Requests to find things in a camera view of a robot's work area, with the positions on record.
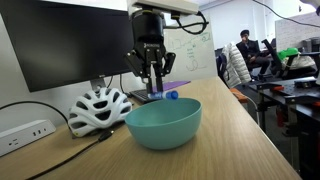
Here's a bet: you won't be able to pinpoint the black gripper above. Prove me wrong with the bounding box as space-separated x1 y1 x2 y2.
124 9 177 95

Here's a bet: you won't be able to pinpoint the white marker with blue cap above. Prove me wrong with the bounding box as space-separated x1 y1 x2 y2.
147 90 180 101

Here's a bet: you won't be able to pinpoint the teal plastic bowl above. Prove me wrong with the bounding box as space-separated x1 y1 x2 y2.
124 97 203 152

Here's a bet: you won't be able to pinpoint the purple flat folder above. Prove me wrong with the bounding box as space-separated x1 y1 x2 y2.
151 80 192 93

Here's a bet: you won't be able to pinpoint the black keyboard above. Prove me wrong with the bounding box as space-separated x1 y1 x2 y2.
129 88 172 105

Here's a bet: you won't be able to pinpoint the glass whiteboard panel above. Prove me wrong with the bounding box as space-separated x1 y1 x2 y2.
137 16 218 88

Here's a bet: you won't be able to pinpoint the silver monitor stand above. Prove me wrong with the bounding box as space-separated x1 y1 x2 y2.
89 78 108 94

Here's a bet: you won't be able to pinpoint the white bicycle helmet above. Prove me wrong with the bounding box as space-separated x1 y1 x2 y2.
67 87 134 138

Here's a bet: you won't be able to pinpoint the white puffer jacket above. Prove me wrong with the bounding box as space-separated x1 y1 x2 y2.
221 41 253 89

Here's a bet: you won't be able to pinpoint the black computer monitor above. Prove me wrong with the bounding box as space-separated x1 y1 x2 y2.
0 0 138 94

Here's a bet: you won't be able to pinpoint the orange chair seat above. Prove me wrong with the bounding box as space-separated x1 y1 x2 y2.
229 87 250 104

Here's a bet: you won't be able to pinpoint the seated person in dark suit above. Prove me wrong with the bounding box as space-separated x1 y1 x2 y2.
235 29 273 76

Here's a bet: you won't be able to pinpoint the black office chair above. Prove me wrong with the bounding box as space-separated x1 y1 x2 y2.
261 38 318 80

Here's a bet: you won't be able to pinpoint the green plastic object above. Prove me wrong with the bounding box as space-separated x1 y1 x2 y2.
277 47 300 61

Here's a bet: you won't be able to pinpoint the white power strip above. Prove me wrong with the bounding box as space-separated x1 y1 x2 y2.
0 119 57 158

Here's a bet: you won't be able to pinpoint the grey cubicle partition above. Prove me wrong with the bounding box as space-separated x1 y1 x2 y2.
275 12 320 53

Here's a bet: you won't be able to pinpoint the white bag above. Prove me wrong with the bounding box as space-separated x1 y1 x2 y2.
283 54 317 71

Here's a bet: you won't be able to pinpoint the black workbench table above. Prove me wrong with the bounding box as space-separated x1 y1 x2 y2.
248 76 320 180

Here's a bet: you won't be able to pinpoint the black monitor cables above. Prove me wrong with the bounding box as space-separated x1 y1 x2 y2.
106 74 133 99

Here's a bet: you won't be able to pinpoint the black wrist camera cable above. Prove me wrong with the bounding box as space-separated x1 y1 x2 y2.
170 10 210 36

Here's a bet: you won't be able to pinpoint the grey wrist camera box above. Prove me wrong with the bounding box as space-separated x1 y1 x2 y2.
127 0 200 15

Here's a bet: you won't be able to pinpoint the black usb cable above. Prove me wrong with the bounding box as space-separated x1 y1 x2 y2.
28 129 115 180

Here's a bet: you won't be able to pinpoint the black power strip cable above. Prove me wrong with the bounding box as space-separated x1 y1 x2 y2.
0 101 70 125

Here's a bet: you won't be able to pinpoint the orange clamp handle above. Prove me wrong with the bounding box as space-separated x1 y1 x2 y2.
269 85 285 93

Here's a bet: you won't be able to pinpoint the black overhead cable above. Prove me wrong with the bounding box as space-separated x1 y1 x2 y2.
252 0 320 30

